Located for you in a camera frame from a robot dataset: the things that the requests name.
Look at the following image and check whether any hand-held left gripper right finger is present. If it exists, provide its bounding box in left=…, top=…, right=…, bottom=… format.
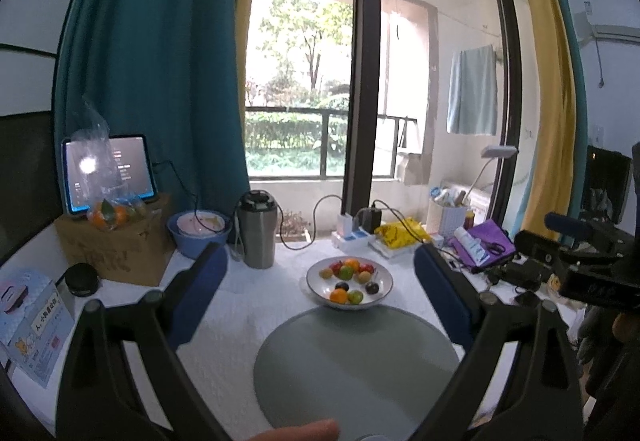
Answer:
left=412, top=241, right=588, bottom=441

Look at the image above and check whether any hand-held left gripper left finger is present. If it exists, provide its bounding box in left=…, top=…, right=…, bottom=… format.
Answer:
left=52, top=241, right=231, bottom=441

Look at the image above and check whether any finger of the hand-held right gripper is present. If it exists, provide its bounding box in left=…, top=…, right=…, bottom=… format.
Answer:
left=544, top=212, right=640, bottom=244
left=514, top=230, right=603, bottom=274

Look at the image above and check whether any white plate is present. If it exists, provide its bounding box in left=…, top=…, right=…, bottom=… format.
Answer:
left=306, top=256, right=394, bottom=312

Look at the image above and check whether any black device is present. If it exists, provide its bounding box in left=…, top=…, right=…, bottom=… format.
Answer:
left=487, top=261, right=544, bottom=293

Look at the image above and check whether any blue plastic basin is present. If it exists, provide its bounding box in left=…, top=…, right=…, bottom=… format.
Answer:
left=166, top=210, right=234, bottom=259

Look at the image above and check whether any white tube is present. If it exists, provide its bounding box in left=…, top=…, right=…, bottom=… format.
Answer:
left=454, top=227, right=491, bottom=266

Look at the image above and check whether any black screen on stand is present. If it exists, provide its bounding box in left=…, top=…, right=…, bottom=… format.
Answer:
left=585, top=145, right=634, bottom=225

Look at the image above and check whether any purple cloth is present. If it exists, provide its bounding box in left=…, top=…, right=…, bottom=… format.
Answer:
left=452, top=221, right=517, bottom=273

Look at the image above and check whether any yellow cloth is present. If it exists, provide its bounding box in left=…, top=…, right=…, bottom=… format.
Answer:
left=375, top=218, right=432, bottom=250

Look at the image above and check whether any white perforated basket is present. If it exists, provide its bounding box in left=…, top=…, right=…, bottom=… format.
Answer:
left=426, top=197, right=471, bottom=237

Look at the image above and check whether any steel tumbler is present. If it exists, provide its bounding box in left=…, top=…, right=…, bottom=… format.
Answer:
left=236, top=190, right=278, bottom=270

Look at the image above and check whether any cardboard box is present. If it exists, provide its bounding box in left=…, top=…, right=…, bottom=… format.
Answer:
left=54, top=193, right=177, bottom=287

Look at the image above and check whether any white desk lamp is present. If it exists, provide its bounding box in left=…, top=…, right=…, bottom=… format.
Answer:
left=465, top=145, right=519, bottom=202

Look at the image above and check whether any white power strip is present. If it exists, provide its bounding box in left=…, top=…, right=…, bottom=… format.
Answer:
left=331, top=228, right=377, bottom=250

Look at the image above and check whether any grey round mat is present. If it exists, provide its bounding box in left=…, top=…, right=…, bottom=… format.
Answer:
left=253, top=305, right=461, bottom=441

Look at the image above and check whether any black round object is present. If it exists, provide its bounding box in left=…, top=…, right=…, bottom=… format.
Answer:
left=65, top=263, right=99, bottom=297

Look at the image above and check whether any clear plastic bag with oranges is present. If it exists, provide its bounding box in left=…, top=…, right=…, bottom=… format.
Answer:
left=70, top=96, right=149, bottom=233

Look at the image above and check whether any tablet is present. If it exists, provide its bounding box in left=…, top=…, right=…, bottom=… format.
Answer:
left=61, top=135, right=160, bottom=216

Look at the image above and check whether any light blue towel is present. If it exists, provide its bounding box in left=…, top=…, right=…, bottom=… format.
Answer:
left=446, top=45, right=499, bottom=136

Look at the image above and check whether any light blue printed box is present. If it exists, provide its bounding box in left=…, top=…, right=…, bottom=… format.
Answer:
left=0, top=268, right=76, bottom=389

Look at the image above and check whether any air conditioner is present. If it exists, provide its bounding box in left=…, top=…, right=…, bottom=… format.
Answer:
left=580, top=23, right=640, bottom=44

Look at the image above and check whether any balcony railing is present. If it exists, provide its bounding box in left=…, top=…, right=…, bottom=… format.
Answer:
left=245, top=106, right=418, bottom=180

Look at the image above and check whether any dark panel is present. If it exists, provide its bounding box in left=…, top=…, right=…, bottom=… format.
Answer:
left=0, top=113, right=57, bottom=267

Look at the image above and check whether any black cable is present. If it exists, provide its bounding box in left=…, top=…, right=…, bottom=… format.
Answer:
left=276, top=194, right=346, bottom=251

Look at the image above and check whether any black window post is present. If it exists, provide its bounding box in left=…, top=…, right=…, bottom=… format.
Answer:
left=342, top=0, right=385, bottom=218

